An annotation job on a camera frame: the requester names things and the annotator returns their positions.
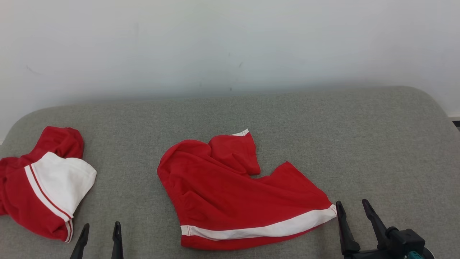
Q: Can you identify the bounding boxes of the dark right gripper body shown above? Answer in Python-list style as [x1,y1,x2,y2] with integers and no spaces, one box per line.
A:
[343,248,396,259]

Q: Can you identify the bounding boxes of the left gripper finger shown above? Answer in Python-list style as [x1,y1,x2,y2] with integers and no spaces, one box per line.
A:
[111,221,124,259]
[70,223,90,259]

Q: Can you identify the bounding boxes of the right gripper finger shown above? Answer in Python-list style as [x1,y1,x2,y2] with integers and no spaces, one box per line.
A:
[362,199,388,249]
[335,201,360,255]

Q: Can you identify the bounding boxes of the red basketball jersey white sleeves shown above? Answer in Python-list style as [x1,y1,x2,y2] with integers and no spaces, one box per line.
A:
[0,126,97,244]

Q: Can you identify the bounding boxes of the red shorts with white band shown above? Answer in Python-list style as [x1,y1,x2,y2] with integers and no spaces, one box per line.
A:
[157,128,337,251]

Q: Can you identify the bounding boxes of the grey fabric sofa cushion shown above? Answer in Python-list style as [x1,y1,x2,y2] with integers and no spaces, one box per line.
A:
[0,86,460,259]

